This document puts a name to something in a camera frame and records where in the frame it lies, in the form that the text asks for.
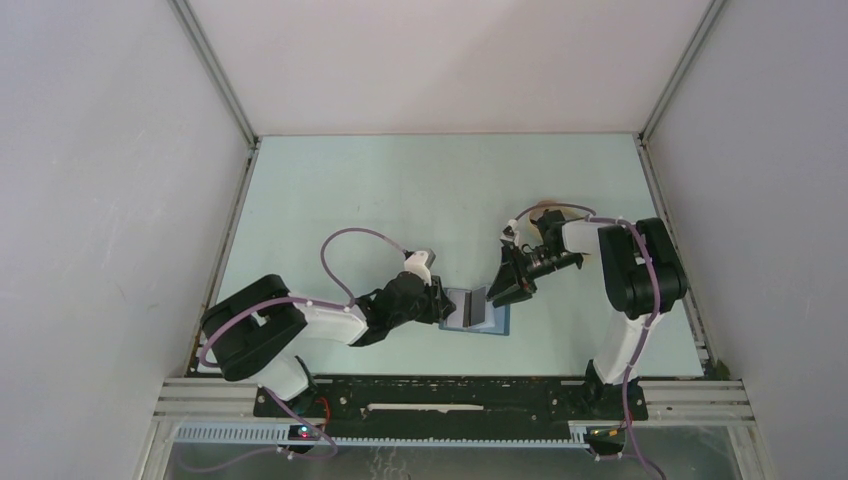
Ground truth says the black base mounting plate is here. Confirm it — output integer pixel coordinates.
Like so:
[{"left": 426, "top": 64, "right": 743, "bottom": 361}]
[{"left": 253, "top": 374, "right": 649, "bottom": 441}]

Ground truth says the blue card holder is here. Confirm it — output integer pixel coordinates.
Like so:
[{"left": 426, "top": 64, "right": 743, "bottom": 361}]
[{"left": 439, "top": 300, "right": 510, "bottom": 336}]

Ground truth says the right controller board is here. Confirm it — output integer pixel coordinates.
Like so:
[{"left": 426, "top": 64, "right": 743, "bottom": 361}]
[{"left": 584, "top": 426, "right": 627, "bottom": 444}]

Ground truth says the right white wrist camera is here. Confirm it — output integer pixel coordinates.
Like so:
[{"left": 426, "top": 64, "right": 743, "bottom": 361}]
[{"left": 500, "top": 218, "right": 521, "bottom": 247}]

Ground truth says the grey striped card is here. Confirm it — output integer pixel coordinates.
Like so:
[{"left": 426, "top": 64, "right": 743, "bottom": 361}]
[{"left": 444, "top": 289, "right": 470, "bottom": 329}]

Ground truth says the white cable duct strip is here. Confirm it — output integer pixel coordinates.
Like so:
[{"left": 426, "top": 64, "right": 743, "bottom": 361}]
[{"left": 173, "top": 422, "right": 589, "bottom": 449}]

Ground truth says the left controller board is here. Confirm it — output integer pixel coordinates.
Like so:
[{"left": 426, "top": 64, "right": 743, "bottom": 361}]
[{"left": 287, "top": 425, "right": 324, "bottom": 442}]

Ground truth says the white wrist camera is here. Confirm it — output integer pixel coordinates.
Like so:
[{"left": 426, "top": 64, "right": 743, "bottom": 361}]
[
  {"left": 404, "top": 249, "right": 436, "bottom": 285},
  {"left": 500, "top": 218, "right": 521, "bottom": 247}
]

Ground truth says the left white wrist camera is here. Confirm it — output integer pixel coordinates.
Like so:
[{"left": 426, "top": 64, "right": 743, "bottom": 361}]
[{"left": 404, "top": 249, "right": 436, "bottom": 285}]

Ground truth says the black credit card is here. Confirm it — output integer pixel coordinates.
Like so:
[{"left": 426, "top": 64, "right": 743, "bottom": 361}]
[{"left": 463, "top": 286, "right": 487, "bottom": 328}]

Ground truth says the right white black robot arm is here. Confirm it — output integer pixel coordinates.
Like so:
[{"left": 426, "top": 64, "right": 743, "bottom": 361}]
[{"left": 486, "top": 202, "right": 689, "bottom": 418}]

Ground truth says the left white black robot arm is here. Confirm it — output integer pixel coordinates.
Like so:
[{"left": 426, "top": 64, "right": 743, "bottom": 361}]
[{"left": 198, "top": 272, "right": 457, "bottom": 417}]

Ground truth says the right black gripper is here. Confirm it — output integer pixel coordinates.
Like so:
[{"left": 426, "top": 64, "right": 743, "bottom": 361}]
[{"left": 486, "top": 243, "right": 578, "bottom": 308}]

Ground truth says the controller board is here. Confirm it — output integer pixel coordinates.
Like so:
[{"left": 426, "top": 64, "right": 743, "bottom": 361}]
[
  {"left": 287, "top": 425, "right": 324, "bottom": 442},
  {"left": 584, "top": 426, "right": 627, "bottom": 444}
]

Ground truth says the aluminium frame rail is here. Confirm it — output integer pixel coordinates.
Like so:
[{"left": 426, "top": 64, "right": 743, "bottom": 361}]
[{"left": 154, "top": 375, "right": 755, "bottom": 427}]

